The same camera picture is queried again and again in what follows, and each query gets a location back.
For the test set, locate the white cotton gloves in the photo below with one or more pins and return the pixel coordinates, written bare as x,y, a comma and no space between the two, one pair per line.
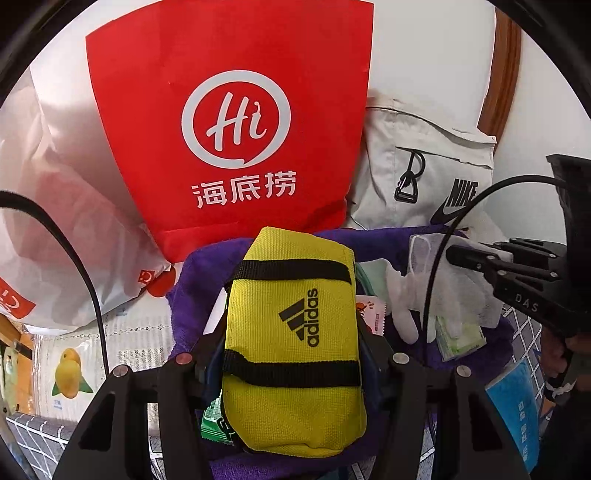
415,286

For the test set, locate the red paper bag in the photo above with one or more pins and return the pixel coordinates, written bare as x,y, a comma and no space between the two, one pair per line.
152,115

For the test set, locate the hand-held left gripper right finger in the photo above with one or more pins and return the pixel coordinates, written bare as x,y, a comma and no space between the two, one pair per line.
374,387

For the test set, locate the brown wooden frame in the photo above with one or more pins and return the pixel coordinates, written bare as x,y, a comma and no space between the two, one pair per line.
501,83

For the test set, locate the green packet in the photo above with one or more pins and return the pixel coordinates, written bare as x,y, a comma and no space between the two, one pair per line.
212,420

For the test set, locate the white sachet with red print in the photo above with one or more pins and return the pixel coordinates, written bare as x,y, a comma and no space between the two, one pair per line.
369,314

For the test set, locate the person's right hand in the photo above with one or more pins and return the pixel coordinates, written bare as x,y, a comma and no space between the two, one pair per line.
551,357

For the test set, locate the grey checked cloth with stars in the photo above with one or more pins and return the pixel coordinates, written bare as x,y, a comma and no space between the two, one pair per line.
37,438

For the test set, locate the blue tissue pack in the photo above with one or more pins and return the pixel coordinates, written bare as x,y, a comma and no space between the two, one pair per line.
512,406

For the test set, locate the mint green cloth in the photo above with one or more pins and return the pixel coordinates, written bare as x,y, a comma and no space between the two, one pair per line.
376,277

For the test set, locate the green wet wipes pack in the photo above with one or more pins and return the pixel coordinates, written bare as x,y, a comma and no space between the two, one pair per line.
457,339

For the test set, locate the grey waist bag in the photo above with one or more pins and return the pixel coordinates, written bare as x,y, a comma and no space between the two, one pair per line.
388,152

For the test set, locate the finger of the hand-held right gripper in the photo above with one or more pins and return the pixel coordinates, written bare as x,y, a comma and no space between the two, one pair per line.
531,245
466,257

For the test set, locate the white plastic shopping bag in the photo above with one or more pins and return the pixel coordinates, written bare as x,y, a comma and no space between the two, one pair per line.
55,207

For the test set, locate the purple towel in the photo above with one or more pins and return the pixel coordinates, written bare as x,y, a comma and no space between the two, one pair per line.
194,286

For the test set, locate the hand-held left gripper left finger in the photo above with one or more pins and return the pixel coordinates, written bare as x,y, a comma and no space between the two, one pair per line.
213,369

